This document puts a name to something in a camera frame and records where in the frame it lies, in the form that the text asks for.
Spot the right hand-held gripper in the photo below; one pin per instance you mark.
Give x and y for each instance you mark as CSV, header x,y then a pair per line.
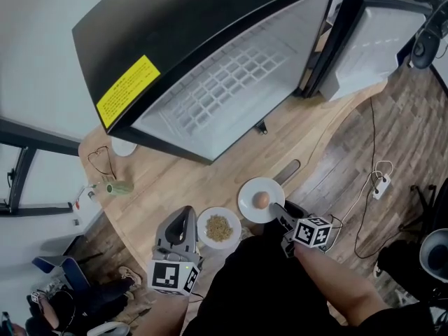
x,y
311,233

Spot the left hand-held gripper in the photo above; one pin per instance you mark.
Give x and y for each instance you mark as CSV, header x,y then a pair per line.
x,y
168,275

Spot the white grain plate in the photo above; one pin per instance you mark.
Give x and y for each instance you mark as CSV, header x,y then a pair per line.
x,y
202,227

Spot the white egg plate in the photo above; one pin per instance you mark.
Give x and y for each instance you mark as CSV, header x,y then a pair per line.
x,y
250,210

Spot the pile of brown grains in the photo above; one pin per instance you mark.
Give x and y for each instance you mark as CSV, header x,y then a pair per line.
x,y
218,227

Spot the black mini fridge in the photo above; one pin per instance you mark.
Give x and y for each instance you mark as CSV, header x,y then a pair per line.
x,y
147,30

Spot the person's right forearm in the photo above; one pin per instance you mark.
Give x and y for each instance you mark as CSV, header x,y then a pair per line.
x,y
332,282

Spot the person's left forearm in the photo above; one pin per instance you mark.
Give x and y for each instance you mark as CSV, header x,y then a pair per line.
x,y
164,317

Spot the person's beige shoe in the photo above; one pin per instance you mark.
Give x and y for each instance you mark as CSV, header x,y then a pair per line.
x,y
248,233

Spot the green cup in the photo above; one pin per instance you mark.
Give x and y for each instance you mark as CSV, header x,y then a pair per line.
x,y
122,188

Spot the person's black clothing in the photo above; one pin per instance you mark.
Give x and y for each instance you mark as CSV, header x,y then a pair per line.
x,y
262,292

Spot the small red object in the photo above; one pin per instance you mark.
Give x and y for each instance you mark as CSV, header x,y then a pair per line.
x,y
77,206

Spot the white power strip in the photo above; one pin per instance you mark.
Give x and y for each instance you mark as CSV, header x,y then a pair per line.
x,y
381,187

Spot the thin brown-rimmed eyeglasses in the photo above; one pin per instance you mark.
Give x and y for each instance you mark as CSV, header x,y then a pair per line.
x,y
97,157

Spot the blue chair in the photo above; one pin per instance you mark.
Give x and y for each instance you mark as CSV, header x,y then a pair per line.
x,y
75,271

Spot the grey rounded shell device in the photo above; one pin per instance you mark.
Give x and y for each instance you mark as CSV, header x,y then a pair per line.
x,y
108,329
425,250

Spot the black office chair base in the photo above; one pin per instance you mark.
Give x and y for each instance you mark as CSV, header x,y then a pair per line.
x,y
430,208

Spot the black-framed window with wide post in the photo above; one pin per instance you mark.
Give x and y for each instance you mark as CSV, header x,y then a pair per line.
x,y
21,173

